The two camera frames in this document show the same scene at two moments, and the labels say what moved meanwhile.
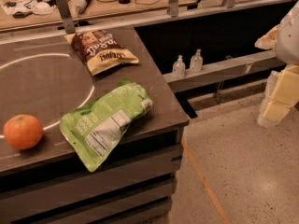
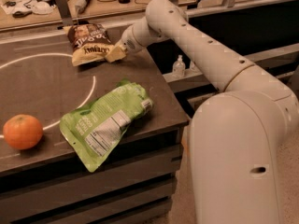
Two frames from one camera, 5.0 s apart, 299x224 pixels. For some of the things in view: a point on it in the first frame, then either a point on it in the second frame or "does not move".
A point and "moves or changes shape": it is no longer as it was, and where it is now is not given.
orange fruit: (23, 132) does not move
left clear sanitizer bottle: (178, 68) does not move
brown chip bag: (100, 50) moves or changes shape
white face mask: (42, 8) does not move
